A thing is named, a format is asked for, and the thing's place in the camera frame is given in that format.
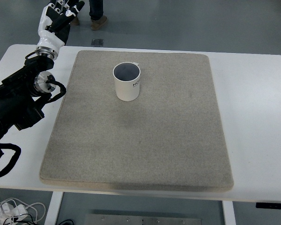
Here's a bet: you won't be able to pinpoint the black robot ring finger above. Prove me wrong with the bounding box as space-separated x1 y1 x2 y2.
56 0 66 9

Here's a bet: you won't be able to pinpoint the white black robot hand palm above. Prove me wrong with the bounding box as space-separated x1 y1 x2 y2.
37 4 70 51

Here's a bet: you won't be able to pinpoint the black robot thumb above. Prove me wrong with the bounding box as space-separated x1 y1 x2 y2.
46 8 77 32

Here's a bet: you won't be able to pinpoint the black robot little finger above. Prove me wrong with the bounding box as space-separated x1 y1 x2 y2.
48 0 58 8

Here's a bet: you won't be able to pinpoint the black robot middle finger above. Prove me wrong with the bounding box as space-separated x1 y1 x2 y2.
64 0 78 10

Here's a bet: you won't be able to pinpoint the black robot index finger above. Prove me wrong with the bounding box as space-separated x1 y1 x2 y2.
71 0 85 13

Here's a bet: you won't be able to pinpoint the white ribbed cup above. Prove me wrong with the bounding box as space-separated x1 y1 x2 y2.
113 62 141 101

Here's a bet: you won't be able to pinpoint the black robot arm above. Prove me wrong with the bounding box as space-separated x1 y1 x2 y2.
0 0 85 139

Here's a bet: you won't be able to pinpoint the person's legs and shoes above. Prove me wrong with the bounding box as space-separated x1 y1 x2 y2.
70 0 108 31

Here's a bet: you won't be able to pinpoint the metal floor socket plate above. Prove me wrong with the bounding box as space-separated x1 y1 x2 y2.
91 38 104 47

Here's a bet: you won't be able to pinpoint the grey felt mat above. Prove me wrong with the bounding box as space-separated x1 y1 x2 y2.
39 51 234 192

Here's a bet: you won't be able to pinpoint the white table leg left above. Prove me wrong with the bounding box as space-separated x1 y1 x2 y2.
44 191 63 225

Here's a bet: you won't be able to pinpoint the white table leg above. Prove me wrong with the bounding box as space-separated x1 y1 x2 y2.
222 201 236 225
44 191 63 225

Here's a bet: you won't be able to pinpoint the white table leg right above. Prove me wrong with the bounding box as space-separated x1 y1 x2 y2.
222 201 236 225

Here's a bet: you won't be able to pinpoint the black table control panel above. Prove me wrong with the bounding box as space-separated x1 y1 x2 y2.
256 202 281 210

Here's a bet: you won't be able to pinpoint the black sleeved cable loop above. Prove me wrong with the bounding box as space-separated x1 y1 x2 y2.
0 142 22 180

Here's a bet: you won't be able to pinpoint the white cables and power strip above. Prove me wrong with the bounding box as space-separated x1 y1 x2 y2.
0 198 47 225

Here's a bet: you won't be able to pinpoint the metal base plate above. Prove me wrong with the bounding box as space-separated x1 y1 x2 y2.
84 214 202 225

